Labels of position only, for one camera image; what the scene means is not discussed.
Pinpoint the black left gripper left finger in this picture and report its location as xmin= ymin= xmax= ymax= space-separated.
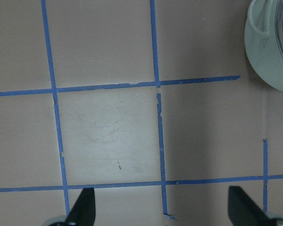
xmin=64 ymin=188 xmax=95 ymax=226

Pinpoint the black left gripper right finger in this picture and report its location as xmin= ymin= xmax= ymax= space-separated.
xmin=227 ymin=186 xmax=277 ymax=226

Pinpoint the pale green cooking pot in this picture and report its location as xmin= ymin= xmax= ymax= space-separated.
xmin=244 ymin=0 xmax=283 ymax=91

